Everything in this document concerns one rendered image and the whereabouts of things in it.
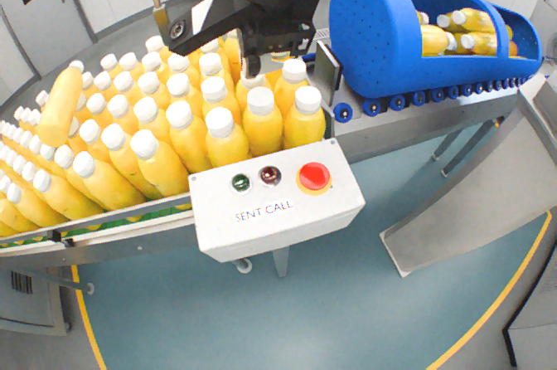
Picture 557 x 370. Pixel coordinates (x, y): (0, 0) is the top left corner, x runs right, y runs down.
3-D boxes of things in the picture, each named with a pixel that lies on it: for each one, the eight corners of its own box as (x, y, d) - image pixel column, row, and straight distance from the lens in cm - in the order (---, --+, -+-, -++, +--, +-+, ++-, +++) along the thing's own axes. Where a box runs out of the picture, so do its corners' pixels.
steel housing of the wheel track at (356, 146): (548, 107, 249) (567, 80, 241) (318, 195, 82) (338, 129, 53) (529, 81, 254) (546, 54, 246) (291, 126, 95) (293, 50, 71)
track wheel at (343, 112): (352, 101, 56) (348, 100, 57) (334, 105, 54) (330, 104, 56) (355, 121, 57) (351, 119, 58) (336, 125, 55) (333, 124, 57)
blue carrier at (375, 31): (525, 90, 126) (552, 41, 120) (375, 125, 57) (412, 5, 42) (486, 48, 135) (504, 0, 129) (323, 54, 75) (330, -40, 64)
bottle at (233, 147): (219, 192, 53) (191, 141, 37) (228, 163, 56) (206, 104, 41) (252, 198, 51) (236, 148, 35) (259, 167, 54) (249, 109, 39)
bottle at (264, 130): (277, 139, 57) (276, 82, 42) (286, 167, 54) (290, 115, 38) (245, 148, 57) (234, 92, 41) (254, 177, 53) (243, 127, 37)
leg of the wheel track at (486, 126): (448, 176, 192) (498, 122, 154) (443, 178, 188) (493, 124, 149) (444, 169, 193) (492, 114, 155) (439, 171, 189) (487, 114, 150)
